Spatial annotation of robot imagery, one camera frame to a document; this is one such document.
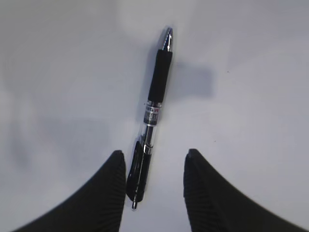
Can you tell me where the black pen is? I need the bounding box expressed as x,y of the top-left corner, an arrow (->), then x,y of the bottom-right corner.
126,27 -> 173,210

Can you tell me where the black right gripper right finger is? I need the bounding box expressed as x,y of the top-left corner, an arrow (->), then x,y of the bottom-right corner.
183,149 -> 304,232

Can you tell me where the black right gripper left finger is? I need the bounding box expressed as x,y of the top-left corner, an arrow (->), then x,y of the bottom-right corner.
17,150 -> 126,232

